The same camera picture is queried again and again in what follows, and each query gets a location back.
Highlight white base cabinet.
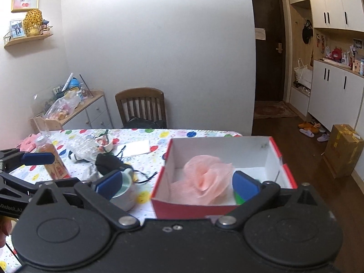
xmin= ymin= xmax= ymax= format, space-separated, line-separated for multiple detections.
xmin=308 ymin=60 xmax=364 ymax=140

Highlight clear bubble wrap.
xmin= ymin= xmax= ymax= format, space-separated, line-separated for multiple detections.
xmin=65 ymin=135 xmax=100 ymax=162

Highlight clear acrylic display stand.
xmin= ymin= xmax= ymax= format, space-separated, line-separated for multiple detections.
xmin=80 ymin=74 xmax=95 ymax=99

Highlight black cloth pouch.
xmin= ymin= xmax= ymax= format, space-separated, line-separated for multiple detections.
xmin=95 ymin=154 xmax=158 ymax=184

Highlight white mug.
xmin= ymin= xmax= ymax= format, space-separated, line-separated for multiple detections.
xmin=109 ymin=167 xmax=137 ymax=211

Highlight pink mesh flower sponge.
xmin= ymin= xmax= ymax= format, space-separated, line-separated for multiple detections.
xmin=171 ymin=154 xmax=235 ymax=205

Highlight person's left hand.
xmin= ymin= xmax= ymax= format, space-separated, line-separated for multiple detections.
xmin=0 ymin=217 xmax=13 ymax=248

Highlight red shoe box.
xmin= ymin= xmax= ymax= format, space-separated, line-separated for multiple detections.
xmin=151 ymin=136 xmax=298 ymax=219

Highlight white tote bag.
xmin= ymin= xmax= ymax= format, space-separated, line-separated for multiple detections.
xmin=294 ymin=58 xmax=313 ymax=89

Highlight golden ornament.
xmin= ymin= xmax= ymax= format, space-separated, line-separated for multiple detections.
xmin=23 ymin=9 xmax=44 ymax=37

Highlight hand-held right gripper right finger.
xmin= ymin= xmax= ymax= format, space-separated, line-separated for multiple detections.
xmin=217 ymin=171 xmax=322 ymax=229

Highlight polka dot tablecloth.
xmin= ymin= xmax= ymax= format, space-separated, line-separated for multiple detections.
xmin=0 ymin=128 xmax=243 ymax=273

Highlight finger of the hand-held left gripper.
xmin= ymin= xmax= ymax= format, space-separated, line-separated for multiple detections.
xmin=0 ymin=171 xmax=43 ymax=198
xmin=0 ymin=149 xmax=56 ymax=174

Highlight wooden chair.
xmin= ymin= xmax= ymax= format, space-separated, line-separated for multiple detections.
xmin=115 ymin=88 xmax=168 ymax=129

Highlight small photo frame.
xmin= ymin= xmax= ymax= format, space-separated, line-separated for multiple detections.
xmin=9 ymin=19 xmax=26 ymax=39

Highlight black bag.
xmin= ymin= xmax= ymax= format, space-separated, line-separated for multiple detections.
xmin=123 ymin=116 xmax=167 ymax=129

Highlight patterned doormat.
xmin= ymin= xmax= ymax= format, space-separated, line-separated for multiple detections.
xmin=254 ymin=101 xmax=298 ymax=119

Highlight dark brown door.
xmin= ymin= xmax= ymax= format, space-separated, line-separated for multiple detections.
xmin=250 ymin=0 xmax=291 ymax=102

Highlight clear plastic snack bag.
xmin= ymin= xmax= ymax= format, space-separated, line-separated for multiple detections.
xmin=44 ymin=92 xmax=83 ymax=120

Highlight taped cardboard box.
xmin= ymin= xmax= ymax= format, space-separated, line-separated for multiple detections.
xmin=323 ymin=124 xmax=364 ymax=179

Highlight wooden wall shelf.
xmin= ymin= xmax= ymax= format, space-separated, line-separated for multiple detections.
xmin=3 ymin=25 xmax=54 ymax=48

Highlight gold framed calligraphy picture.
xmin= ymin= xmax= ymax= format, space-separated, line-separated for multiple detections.
xmin=11 ymin=0 xmax=40 ymax=13

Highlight white wall cabinets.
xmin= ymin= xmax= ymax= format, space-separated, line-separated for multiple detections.
xmin=287 ymin=0 xmax=364 ymax=32

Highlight white paper card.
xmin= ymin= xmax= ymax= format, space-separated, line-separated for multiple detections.
xmin=123 ymin=140 xmax=151 ymax=157

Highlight black cap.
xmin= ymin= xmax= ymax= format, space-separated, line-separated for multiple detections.
xmin=301 ymin=19 xmax=313 ymax=44

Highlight orange drink bottle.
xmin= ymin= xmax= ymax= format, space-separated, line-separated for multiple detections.
xmin=34 ymin=136 xmax=71 ymax=180

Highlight orange slippers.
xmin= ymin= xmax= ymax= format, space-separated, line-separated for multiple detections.
xmin=298 ymin=122 xmax=319 ymax=134

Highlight decorated small bowl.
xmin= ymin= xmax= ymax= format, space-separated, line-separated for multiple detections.
xmin=97 ymin=135 xmax=116 ymax=152

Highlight pink packet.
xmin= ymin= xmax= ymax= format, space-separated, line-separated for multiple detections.
xmin=17 ymin=134 xmax=39 ymax=152

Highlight white drawer cabinet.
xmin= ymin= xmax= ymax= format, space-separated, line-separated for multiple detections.
xmin=31 ymin=90 xmax=114 ymax=133

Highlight wooden box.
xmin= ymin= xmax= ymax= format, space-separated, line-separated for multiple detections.
xmin=43 ymin=116 xmax=63 ymax=132

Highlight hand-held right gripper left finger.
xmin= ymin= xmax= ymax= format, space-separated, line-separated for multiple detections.
xmin=35 ymin=169 xmax=141 ymax=229

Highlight clear plastic cup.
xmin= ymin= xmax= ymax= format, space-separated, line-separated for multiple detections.
xmin=34 ymin=114 xmax=52 ymax=137

